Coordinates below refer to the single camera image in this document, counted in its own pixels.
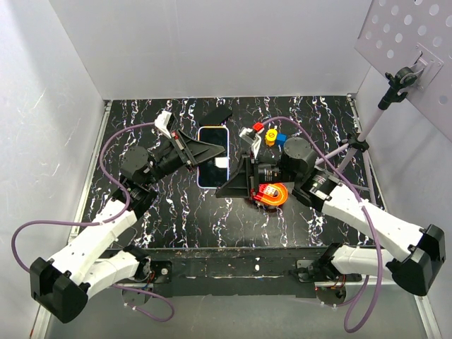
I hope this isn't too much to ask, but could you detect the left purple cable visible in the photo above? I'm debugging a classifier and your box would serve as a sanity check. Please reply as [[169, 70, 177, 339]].
[[10, 121, 174, 323]]

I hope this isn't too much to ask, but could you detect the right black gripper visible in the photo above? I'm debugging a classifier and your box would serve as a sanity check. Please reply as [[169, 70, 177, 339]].
[[215, 152, 299, 199]]

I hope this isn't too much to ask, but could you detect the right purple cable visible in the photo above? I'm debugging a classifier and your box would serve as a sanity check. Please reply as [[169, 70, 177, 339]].
[[263, 116, 384, 333]]

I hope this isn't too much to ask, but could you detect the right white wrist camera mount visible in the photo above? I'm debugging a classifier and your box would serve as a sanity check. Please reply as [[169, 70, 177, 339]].
[[239, 122, 264, 158]]

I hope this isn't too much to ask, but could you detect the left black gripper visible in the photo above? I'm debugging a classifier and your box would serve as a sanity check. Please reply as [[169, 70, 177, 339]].
[[144, 129, 225, 187]]

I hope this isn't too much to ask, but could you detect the smartphone with black screen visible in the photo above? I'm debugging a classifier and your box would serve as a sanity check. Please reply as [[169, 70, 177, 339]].
[[197, 126, 230, 189]]

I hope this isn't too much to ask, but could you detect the perforated lilac panel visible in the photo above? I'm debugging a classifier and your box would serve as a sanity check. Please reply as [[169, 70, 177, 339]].
[[355, 0, 451, 138]]

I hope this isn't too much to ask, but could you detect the blue cube toy block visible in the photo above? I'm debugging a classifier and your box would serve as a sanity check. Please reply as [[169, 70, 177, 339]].
[[275, 133, 287, 147]]

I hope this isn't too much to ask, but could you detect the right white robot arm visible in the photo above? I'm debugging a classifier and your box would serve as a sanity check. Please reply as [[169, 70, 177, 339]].
[[215, 137, 446, 296]]

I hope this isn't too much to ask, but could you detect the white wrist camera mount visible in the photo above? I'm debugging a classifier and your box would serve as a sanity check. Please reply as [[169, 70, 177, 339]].
[[239, 122, 264, 158], [154, 110, 174, 139]]

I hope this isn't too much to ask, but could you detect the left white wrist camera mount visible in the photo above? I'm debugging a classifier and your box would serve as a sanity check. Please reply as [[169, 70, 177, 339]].
[[154, 110, 174, 139]]

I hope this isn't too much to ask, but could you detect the yellow round toy block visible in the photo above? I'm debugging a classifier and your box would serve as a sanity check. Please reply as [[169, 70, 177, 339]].
[[265, 129, 278, 147]]

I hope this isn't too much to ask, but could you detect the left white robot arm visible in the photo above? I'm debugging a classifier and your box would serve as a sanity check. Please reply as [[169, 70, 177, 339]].
[[30, 130, 225, 323]]

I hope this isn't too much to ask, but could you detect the red orange oval tray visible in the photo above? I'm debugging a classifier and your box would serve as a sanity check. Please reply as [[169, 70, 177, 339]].
[[253, 183, 289, 210]]

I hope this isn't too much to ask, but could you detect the purple cable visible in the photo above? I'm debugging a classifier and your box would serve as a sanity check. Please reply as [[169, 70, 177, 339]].
[[10, 121, 174, 323], [263, 116, 384, 333]]

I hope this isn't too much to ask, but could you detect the grey phone at table edge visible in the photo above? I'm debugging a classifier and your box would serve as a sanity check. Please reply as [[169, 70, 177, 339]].
[[111, 227, 137, 249]]

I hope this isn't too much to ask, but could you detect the black phone case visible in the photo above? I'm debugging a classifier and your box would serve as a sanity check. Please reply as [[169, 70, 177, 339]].
[[198, 105, 232, 127]]

